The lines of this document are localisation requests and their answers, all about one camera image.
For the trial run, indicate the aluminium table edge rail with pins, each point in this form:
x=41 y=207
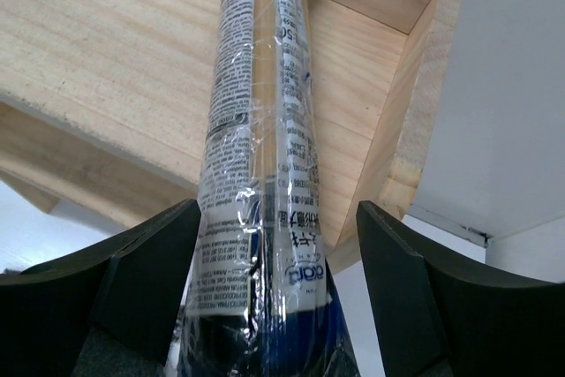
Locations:
x=470 y=234

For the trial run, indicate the clear back spaghetti bag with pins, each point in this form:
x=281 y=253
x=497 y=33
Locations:
x=260 y=299

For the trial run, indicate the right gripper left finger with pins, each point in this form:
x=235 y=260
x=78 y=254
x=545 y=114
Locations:
x=106 y=310

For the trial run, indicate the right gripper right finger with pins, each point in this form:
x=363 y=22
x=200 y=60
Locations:
x=440 y=313

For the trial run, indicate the wooden three-tier shelf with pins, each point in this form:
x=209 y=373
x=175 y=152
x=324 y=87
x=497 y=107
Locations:
x=104 y=102

